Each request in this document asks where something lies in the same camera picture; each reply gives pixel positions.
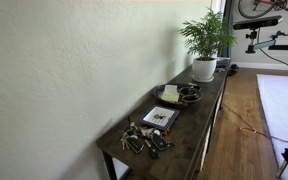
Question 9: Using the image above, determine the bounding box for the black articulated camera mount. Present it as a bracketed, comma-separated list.
[245, 29, 288, 55]

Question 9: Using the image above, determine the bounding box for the red bicycle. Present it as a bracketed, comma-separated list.
[237, 0, 288, 20]

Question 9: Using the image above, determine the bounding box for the yellow sticky note pad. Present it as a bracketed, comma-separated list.
[160, 91, 180, 103]

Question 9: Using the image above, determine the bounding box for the black camera cable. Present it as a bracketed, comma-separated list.
[259, 28, 288, 77]

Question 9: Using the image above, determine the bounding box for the dark blue bowl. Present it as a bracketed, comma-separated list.
[153, 83, 204, 107]

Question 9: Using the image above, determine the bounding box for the key set with blue tag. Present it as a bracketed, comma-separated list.
[118, 122, 145, 155]

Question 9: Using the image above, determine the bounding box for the black floor object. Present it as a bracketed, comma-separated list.
[227, 63, 240, 77]

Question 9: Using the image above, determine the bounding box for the black stereo camera bar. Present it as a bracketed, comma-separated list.
[232, 15, 284, 31]

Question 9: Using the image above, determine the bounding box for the single black car key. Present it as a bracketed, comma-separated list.
[144, 139, 161, 160]

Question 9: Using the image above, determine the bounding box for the dark item stack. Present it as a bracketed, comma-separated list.
[216, 57, 232, 74]

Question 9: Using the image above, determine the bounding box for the orange extension cable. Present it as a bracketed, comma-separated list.
[222, 103, 288, 145]

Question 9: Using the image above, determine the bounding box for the white pot saucer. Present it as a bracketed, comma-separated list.
[191, 75, 215, 83]

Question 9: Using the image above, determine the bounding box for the white rug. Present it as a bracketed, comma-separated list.
[256, 73, 288, 180]

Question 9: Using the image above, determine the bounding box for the green palm plant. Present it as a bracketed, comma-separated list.
[177, 8, 237, 62]

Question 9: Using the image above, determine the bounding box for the blue and white tray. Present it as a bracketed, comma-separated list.
[139, 105, 181, 131]

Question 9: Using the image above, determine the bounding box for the white plant pot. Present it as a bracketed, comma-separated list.
[192, 57, 218, 80]

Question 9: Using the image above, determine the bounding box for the dark wooden console table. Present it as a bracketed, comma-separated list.
[95, 59, 232, 180]

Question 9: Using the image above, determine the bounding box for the silver key bunch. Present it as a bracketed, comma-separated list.
[160, 130, 176, 147]

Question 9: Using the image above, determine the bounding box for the white paper slip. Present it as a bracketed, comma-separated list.
[163, 84, 179, 94]

